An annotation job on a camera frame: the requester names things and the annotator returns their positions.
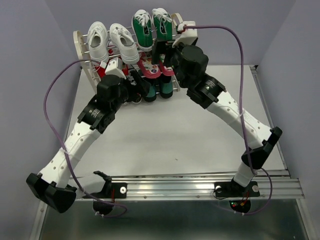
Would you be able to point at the teal suede shoe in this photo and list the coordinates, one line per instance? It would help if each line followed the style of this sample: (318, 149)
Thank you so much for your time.
(166, 87)
(152, 94)

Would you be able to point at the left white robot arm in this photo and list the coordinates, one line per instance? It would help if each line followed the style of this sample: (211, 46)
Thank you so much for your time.
(56, 184)

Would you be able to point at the teal suede shoe left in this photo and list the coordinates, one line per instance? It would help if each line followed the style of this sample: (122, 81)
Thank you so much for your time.
(152, 94)

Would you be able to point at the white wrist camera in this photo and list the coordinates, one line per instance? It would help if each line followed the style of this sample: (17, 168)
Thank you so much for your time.
(187, 33)
(113, 67)

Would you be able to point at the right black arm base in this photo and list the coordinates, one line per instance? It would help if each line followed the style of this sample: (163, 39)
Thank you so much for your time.
(239, 197)

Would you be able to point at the green sneaker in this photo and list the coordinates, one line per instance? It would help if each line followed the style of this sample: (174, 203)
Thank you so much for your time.
(142, 26)
(162, 22)

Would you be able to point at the green sneaker left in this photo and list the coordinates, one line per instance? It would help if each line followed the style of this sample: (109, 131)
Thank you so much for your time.
(142, 26)

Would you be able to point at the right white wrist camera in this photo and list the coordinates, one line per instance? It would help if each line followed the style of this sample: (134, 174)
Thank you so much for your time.
(187, 33)

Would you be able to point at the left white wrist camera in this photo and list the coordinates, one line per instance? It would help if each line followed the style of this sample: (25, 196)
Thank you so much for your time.
(113, 67)

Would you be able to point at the cream metal shoe shelf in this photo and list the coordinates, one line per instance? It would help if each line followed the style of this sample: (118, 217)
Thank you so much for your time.
(82, 50)

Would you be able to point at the teal suede shoe right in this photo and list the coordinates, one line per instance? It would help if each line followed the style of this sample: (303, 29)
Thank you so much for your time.
(166, 87)

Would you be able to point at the pink patterned slipper right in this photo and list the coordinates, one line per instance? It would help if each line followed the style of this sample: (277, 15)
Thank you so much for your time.
(166, 71)

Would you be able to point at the white fashion sneaker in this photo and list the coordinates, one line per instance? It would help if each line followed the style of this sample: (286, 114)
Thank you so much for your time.
(123, 40)

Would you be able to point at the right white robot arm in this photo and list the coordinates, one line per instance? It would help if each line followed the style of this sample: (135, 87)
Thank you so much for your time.
(259, 139)

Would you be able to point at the aluminium table frame rail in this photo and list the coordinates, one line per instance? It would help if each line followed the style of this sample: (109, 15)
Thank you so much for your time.
(174, 150)

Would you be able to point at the red canvas sneaker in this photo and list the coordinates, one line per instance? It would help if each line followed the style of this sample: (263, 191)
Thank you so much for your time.
(113, 52)
(101, 68)

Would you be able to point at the pink patterned slipper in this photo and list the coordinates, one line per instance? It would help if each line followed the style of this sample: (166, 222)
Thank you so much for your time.
(166, 71)
(149, 70)

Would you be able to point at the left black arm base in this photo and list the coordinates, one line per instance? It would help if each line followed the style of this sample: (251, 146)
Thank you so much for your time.
(104, 192)

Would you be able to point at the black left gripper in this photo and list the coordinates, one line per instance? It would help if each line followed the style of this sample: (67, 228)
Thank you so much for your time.
(142, 88)

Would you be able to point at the green sneaker right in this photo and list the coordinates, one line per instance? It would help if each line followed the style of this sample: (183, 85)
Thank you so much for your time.
(162, 22)

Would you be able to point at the pink patterned slipper left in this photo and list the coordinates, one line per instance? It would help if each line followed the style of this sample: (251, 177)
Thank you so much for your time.
(149, 70)

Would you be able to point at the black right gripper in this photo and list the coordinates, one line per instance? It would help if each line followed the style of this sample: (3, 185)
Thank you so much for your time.
(165, 47)

